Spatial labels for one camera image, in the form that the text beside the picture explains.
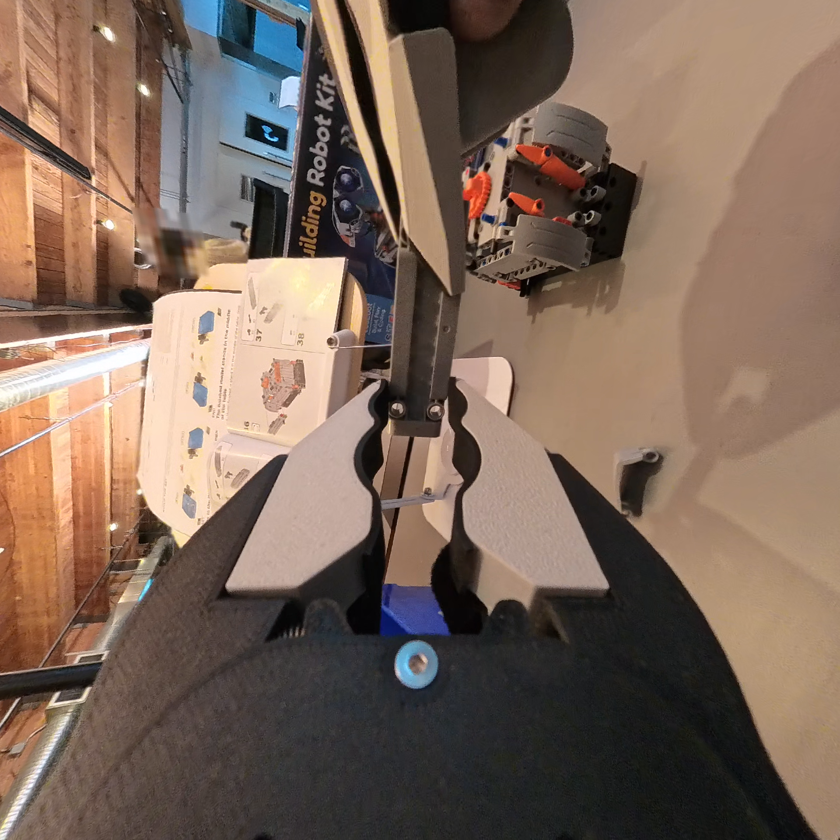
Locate blue plastic storage bin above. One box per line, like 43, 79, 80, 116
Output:
381, 584, 450, 636

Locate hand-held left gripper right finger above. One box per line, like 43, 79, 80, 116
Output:
449, 379, 611, 634

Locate grey orange toy brick model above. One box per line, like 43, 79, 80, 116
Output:
462, 101, 641, 299

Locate white metal board stand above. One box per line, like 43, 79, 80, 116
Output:
377, 356, 516, 578

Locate small black wall display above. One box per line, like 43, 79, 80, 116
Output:
245, 112, 291, 148

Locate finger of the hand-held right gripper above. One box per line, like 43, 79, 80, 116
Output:
314, 0, 406, 248
387, 29, 468, 298

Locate paper instruction booklet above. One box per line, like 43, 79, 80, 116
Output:
206, 257, 368, 503

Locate blue toy kit box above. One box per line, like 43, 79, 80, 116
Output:
283, 23, 408, 345

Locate silver ventilation duct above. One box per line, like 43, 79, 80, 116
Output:
0, 535, 175, 824
0, 341, 152, 411

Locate grey curved toy brick panel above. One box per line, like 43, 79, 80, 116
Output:
530, 101, 613, 173
497, 215, 593, 271
613, 446, 662, 519

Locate person's right hand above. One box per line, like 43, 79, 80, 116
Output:
449, 0, 524, 42

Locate wooden backing board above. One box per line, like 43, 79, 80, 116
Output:
336, 274, 370, 358

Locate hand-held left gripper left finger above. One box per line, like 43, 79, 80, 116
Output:
225, 379, 388, 634

